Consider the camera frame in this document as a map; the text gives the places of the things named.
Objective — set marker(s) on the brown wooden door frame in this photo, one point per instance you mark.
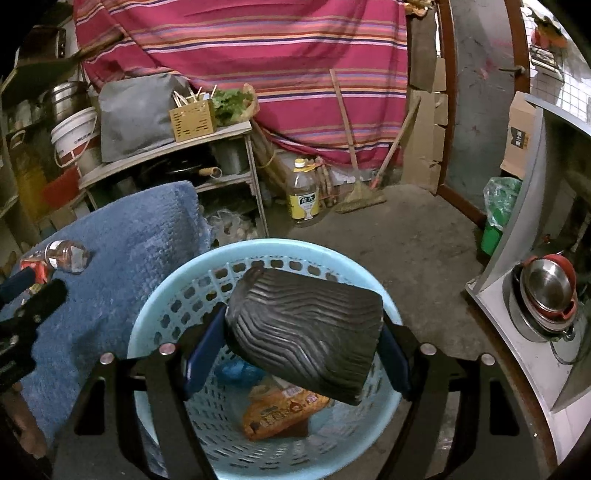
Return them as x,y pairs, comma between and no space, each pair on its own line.
448,92

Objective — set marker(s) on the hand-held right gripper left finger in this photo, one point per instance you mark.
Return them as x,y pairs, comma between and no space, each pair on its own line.
203,355

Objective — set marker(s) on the straw broom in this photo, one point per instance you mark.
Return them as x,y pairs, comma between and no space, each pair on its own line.
362,198

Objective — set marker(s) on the red striped cloth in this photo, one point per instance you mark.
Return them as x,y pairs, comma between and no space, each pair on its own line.
254,55

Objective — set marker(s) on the stainless steel bowl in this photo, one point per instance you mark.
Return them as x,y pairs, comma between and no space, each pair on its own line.
545,284

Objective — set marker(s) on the small clear glass bottle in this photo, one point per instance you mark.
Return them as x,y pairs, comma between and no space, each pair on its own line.
69,256

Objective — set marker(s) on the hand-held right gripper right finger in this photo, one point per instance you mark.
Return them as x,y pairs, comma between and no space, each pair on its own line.
395,364

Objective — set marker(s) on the oil bottle with yellow label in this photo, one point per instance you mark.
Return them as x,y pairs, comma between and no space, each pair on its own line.
304,203

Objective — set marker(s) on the brown cardboard box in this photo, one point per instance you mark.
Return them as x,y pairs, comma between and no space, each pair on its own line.
519,138

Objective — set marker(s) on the clear plastic bag of eggs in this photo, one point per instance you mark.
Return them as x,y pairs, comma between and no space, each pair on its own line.
233,228

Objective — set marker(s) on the wooden chopstick holder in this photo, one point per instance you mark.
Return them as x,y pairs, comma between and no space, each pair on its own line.
191,122

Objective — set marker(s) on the white plastic bucket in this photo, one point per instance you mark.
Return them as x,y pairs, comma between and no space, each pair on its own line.
76,138

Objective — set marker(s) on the orange snack packet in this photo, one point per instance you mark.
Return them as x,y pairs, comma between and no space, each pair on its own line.
272,415

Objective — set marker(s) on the grey white cabinet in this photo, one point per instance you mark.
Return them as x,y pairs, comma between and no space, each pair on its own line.
517,369

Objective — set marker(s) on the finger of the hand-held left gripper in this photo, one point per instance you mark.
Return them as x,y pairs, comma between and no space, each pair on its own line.
18,284
46,300

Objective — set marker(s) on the bunch of wooden chopsticks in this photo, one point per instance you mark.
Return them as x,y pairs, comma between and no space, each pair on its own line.
191,96

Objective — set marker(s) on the cluttered storage shelf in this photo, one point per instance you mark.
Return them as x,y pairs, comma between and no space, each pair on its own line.
14,161

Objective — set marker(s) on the red plastic basin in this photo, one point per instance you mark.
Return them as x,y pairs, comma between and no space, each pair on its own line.
62,187

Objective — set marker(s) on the light blue perforated basket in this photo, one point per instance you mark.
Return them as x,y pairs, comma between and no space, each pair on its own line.
346,443

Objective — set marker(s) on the dark ribbed rubber pad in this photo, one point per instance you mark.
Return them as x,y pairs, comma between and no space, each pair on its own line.
304,332

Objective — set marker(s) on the blue plastic bag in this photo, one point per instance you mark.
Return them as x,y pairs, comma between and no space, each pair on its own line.
240,373

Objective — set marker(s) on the yellow oil jug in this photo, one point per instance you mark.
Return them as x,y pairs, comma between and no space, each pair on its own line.
32,184

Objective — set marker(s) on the bundle of brown sticks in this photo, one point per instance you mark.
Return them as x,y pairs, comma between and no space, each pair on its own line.
324,184

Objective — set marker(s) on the green leafy vegetables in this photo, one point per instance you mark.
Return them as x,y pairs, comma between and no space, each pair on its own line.
231,104

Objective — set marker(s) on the green plastic bin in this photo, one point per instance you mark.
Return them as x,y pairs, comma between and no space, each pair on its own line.
490,240

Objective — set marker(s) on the large metal pot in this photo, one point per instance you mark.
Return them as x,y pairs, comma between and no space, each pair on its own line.
67,99

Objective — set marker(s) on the blue fuzzy blanket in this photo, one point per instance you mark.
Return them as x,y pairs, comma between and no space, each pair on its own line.
129,258

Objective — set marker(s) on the red snack wrapper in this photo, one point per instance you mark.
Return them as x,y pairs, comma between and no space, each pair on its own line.
39,272

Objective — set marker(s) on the wooden shelf unit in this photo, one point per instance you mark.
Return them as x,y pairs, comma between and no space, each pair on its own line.
161,150

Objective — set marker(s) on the grey fabric bag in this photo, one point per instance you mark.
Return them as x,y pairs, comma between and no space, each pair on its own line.
138,115

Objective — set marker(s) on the flattened cardboard sheets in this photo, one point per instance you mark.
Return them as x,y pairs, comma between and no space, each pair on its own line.
425,147

